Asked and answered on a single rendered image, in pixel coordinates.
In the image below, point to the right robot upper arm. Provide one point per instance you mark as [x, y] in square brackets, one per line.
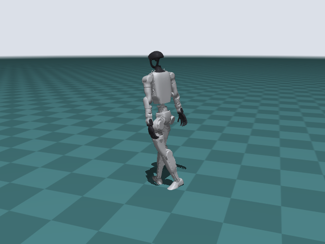
[173, 85]

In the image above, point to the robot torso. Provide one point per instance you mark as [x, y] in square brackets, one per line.
[161, 94]

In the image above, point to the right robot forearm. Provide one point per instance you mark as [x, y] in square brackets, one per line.
[176, 100]

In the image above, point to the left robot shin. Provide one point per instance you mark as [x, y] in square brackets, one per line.
[171, 166]

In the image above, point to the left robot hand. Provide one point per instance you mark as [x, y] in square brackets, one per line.
[151, 130]

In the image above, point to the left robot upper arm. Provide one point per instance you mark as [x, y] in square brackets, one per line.
[147, 80]

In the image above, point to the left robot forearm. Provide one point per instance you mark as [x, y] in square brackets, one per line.
[148, 109]

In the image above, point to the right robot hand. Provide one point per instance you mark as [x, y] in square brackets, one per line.
[182, 117]

